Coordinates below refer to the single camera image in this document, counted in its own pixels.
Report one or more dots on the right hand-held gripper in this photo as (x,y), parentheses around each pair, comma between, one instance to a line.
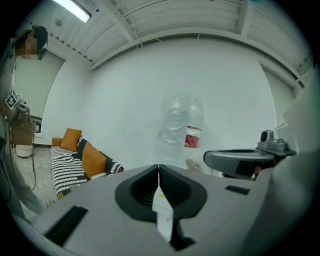
(225,161)

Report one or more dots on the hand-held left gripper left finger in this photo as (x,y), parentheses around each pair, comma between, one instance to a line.
(136,192)

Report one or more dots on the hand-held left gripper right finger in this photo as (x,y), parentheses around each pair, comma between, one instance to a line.
(183,193)

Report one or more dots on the beige fluffy object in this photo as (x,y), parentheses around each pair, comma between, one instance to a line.
(194,165)

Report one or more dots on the orange sofa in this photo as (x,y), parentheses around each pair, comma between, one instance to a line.
(93,157)

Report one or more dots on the clear plastic bottle red label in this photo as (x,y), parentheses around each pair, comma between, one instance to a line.
(175,125)

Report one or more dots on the black white striped blanket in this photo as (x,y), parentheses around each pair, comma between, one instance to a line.
(66,167)

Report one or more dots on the orange cushion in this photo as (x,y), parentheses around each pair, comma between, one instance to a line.
(70,139)

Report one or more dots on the round white stool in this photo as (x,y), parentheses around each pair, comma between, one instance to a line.
(23,150)

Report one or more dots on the long ceiling lamp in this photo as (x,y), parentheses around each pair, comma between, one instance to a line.
(72,8)

